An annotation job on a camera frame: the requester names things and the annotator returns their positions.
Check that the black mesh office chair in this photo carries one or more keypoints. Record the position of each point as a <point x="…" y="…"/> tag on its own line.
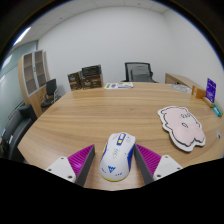
<point x="138" y="71"/>

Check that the orange wooden box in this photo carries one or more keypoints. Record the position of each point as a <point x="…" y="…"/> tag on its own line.
<point x="198" y="92"/>

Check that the small brown cardboard box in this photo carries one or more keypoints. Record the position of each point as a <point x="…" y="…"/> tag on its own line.
<point x="74" y="81"/>

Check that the wooden side cabinet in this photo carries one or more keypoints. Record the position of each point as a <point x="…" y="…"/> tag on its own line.
<point x="178" y="79"/>

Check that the black cardboard box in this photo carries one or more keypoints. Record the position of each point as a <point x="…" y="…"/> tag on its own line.
<point x="91" y="71"/>

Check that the rectangular ceiling light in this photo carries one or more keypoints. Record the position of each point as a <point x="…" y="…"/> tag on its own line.
<point x="21" y="36"/>

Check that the green flat box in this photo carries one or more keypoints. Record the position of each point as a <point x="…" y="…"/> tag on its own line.
<point x="217" y="110"/>

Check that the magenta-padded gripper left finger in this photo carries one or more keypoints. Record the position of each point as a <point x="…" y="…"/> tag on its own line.
<point x="63" y="166"/>

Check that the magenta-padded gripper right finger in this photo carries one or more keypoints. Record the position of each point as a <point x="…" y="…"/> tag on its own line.
<point x="165" y="165"/>

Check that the white blue yellow computer mouse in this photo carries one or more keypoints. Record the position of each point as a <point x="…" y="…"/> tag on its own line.
<point x="116" y="158"/>

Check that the pink pig-shaped mouse pad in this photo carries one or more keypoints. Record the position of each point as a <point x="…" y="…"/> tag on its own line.
<point x="181" y="128"/>

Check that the small yellowish box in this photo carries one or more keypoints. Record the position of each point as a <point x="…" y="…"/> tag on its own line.
<point x="208" y="102"/>

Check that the small black chair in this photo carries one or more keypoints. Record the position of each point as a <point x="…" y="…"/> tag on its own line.
<point x="51" y="88"/>

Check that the round white disc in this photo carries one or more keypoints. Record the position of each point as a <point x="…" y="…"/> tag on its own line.
<point x="181" y="88"/>

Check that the purple sign stand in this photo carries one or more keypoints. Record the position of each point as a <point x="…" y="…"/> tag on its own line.
<point x="210" y="90"/>

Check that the black sofa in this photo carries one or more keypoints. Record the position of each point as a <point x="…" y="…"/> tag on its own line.
<point x="16" y="130"/>

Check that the wide brown cardboard box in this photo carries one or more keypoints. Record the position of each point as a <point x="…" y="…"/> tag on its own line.
<point x="92" y="83"/>

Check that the white green leaflet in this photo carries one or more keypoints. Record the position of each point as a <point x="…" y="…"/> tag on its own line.
<point x="118" y="85"/>

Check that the wooden shelf unit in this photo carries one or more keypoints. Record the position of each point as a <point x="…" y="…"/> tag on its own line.
<point x="31" y="76"/>

